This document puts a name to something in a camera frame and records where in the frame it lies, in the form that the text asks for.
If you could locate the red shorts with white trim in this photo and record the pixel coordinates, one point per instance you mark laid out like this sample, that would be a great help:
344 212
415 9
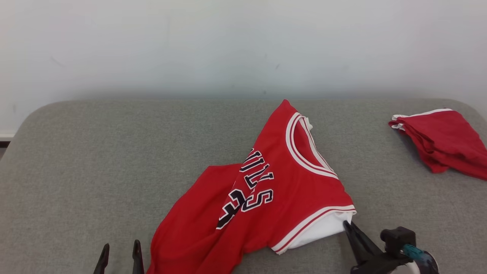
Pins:
445 140

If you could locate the white wall baseboard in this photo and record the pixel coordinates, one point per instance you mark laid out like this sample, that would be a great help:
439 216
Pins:
5 135

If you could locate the red Bulls 23 jersey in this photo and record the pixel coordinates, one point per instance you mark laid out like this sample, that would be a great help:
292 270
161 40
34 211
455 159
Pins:
296 190

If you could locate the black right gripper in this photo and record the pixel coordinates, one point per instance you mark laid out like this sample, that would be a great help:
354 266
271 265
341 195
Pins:
376 266

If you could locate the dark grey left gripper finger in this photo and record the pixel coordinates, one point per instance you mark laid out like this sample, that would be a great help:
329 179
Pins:
137 260
102 262

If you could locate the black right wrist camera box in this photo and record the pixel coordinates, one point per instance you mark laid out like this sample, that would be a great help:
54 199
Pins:
397 239

